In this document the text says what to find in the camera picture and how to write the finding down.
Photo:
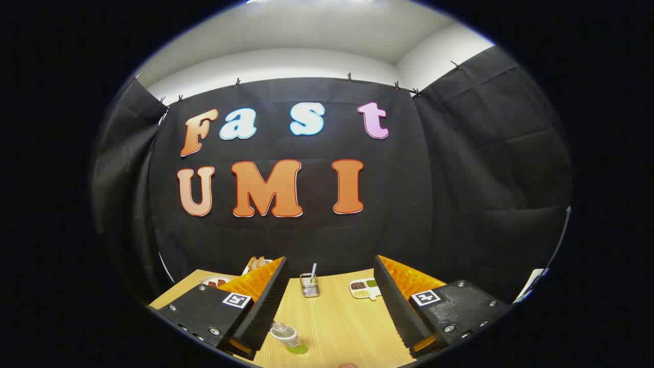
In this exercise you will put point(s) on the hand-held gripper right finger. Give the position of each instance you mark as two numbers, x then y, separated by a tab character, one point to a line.
393	306

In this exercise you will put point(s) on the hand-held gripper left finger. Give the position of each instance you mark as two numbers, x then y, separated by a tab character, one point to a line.
265	306

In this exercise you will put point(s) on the clear plastic juice bottle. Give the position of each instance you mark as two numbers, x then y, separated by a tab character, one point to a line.
286	336

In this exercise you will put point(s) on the white divided dish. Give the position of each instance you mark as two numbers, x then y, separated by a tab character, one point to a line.
372	292

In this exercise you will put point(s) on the white toaster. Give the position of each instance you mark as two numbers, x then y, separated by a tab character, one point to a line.
246	270

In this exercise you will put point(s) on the metal spoon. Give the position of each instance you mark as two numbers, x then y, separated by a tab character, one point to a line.
313	271

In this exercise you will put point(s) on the wooden table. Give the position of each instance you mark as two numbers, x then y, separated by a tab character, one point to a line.
337	327

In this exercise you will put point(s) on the white round plate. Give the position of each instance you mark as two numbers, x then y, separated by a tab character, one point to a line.
204	280

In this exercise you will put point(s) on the black backdrop cloth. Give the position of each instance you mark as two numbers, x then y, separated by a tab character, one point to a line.
409	204

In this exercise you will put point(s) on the row of black cloth clips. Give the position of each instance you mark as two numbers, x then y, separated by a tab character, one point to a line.
349	77

